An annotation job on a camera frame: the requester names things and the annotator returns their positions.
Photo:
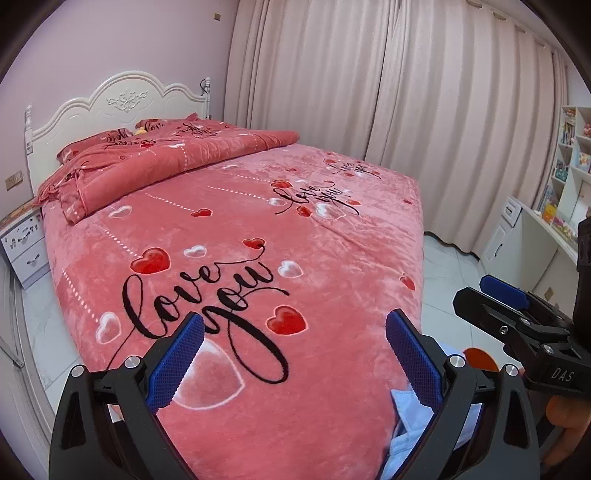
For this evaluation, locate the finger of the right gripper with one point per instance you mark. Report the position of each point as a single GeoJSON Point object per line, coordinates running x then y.
{"type": "Point", "coordinates": [504, 292]}
{"type": "Point", "coordinates": [488, 314]}

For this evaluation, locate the wall socket plate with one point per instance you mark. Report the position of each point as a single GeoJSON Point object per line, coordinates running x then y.
{"type": "Point", "coordinates": [13, 180]}

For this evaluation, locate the pink heart bed blanket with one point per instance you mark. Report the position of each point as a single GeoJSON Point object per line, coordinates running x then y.
{"type": "Point", "coordinates": [294, 257]}

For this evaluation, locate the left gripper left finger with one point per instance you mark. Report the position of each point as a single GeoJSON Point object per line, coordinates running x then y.
{"type": "Point", "coordinates": [106, 425]}

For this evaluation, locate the beige pleated curtain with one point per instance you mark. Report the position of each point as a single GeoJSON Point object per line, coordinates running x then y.
{"type": "Point", "coordinates": [455, 94]}

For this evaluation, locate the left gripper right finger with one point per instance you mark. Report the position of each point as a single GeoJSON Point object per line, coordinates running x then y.
{"type": "Point", "coordinates": [482, 426]}

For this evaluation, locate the black tracking camera box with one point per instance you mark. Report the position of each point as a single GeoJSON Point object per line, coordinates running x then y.
{"type": "Point", "coordinates": [581, 311]}

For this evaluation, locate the white nightstand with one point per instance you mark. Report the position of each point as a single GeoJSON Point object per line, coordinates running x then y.
{"type": "Point", "coordinates": [23, 241]}

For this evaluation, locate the folded red quilt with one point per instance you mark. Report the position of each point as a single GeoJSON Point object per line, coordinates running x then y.
{"type": "Point", "coordinates": [105, 173]}

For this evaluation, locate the white carved headboard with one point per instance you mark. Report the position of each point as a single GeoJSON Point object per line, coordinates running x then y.
{"type": "Point", "coordinates": [121, 101]}

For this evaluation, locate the light blue trash bag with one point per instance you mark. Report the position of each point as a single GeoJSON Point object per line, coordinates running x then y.
{"type": "Point", "coordinates": [414, 419]}

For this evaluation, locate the white bookshelf with books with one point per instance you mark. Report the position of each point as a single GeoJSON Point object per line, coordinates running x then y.
{"type": "Point", "coordinates": [566, 198]}

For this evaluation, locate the red pillow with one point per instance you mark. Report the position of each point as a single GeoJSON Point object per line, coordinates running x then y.
{"type": "Point", "coordinates": [70, 151]}

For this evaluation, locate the person's right hand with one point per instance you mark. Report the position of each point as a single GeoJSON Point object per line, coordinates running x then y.
{"type": "Point", "coordinates": [573, 416]}

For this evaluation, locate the white desk cabinet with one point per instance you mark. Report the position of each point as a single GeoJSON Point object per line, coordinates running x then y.
{"type": "Point", "coordinates": [528, 253]}

